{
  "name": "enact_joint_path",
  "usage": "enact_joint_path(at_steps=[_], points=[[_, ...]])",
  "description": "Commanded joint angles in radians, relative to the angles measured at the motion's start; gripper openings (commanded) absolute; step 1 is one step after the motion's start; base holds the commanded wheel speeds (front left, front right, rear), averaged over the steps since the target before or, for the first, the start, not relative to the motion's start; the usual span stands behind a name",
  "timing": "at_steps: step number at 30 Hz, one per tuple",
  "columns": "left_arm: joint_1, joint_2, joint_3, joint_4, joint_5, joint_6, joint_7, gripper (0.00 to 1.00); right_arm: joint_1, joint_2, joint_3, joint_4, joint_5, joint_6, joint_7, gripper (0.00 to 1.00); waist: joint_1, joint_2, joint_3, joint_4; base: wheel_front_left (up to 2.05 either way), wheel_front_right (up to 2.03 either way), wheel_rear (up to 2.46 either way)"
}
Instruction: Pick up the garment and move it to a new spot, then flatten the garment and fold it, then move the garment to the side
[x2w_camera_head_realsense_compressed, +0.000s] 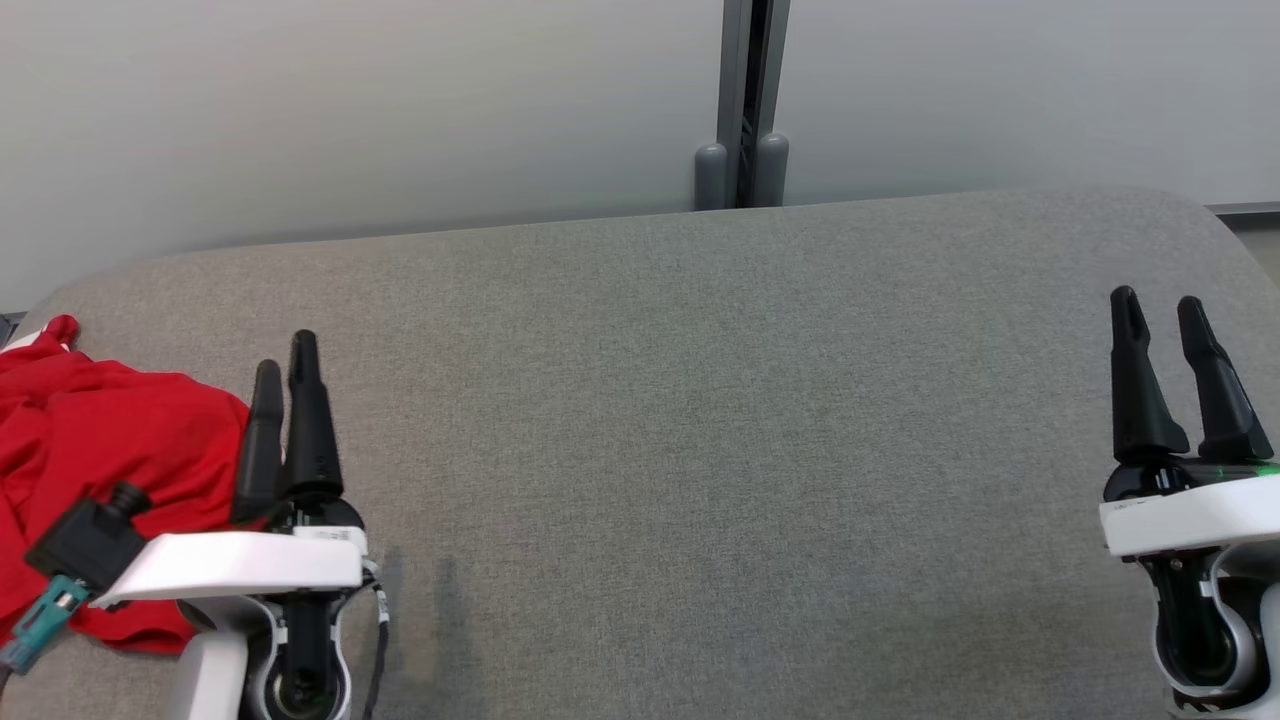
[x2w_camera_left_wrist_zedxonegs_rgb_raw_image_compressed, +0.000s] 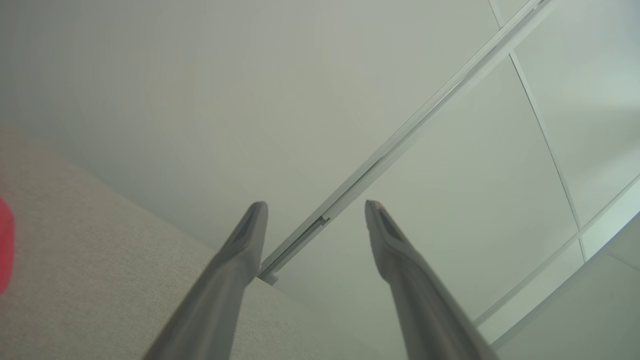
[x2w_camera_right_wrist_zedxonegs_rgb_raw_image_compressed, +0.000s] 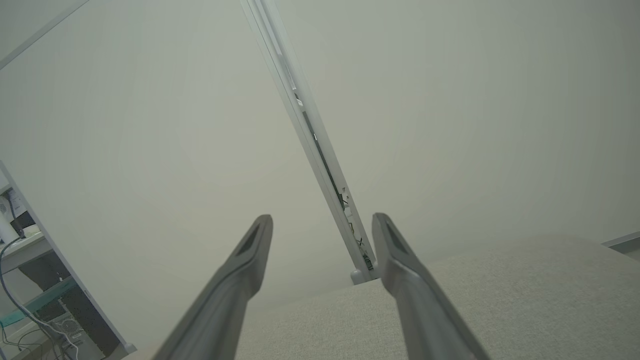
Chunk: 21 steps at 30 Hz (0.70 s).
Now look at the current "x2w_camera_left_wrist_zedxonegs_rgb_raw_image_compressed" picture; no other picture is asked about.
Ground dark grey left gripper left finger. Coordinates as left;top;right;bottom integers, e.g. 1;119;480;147
142;201;269;360

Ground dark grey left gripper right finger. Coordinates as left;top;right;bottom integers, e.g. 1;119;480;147
365;200;501;360

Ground red Bulls jersey white sleeves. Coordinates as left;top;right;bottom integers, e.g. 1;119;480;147
0;195;16;296

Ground grey metal partition post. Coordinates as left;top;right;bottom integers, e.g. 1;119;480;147
257;0;556;287

